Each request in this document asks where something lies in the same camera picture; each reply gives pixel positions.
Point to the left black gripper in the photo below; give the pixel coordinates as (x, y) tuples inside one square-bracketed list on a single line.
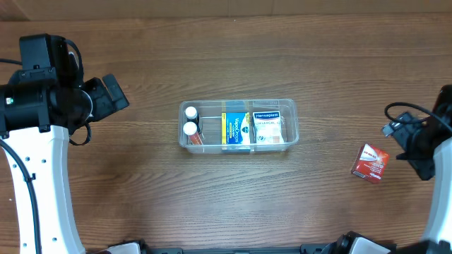
[(106, 97)]

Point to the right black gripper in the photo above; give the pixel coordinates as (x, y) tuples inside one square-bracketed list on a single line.
[(402, 132)]

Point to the dark bottle white cap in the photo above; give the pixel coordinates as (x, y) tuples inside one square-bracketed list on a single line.
[(193, 116)]

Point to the orange Redoxon tube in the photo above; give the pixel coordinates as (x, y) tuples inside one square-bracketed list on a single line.
[(191, 130)]

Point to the blue VapoDrops box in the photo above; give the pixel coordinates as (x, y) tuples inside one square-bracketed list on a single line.
[(235, 127)]

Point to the white Hansaplast plaster box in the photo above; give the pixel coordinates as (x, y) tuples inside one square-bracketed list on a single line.
[(268, 127)]

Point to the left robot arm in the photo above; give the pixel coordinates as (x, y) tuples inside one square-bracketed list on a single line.
[(43, 104)]

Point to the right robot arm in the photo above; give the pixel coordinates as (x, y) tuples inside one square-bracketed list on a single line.
[(437, 233)]

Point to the clear plastic container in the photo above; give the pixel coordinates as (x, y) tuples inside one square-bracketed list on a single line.
[(210, 121)]

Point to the red medicine box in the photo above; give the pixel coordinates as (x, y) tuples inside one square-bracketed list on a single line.
[(370, 163)]

